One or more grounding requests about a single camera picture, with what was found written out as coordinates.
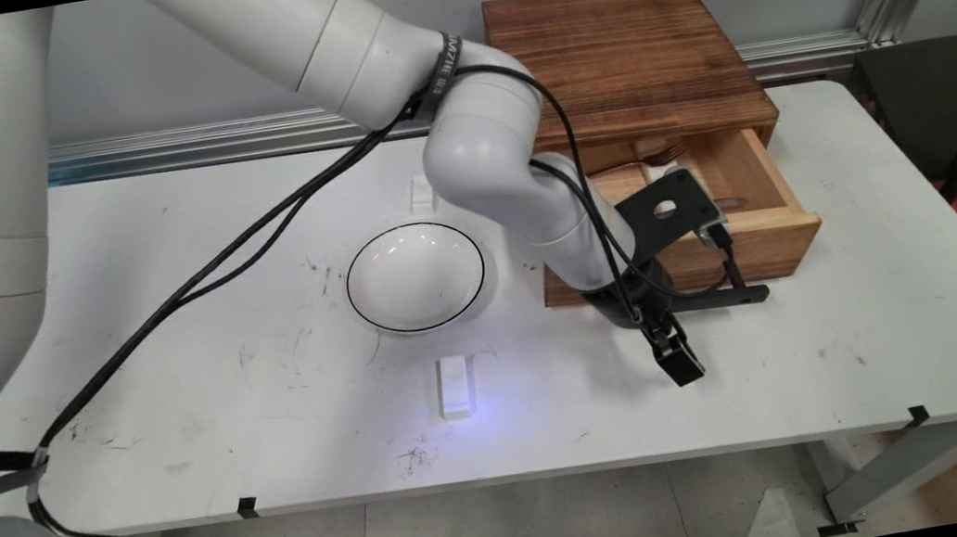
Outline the wooden fork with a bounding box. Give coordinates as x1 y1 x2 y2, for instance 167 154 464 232
634 137 694 172

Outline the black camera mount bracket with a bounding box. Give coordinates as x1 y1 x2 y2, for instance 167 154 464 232
611 164 728 270

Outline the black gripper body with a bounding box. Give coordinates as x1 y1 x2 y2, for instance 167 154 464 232
579 256 681 340

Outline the wooden drawer with black handle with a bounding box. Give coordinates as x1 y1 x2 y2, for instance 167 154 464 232
525 118 833 335

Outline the white bowl with black rim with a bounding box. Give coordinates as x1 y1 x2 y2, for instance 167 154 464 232
338 212 494 341

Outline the small white plastic block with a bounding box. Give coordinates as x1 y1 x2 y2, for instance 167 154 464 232
408 173 440 215

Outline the horizontal aluminium wall rail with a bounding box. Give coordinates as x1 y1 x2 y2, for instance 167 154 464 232
45 30 873 187

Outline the brown wooden drawer cabinet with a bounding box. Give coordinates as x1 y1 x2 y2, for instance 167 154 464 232
481 0 785 185

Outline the long white plastic block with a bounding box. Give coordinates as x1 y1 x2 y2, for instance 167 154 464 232
433 353 483 421

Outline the grey table leg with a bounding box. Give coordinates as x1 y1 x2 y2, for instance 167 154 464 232
806 421 957 537

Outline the black velcro strap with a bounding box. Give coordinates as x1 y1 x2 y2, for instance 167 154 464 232
408 28 473 119

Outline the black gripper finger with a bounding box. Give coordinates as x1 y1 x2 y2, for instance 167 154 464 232
658 313 708 385
644 319 694 390

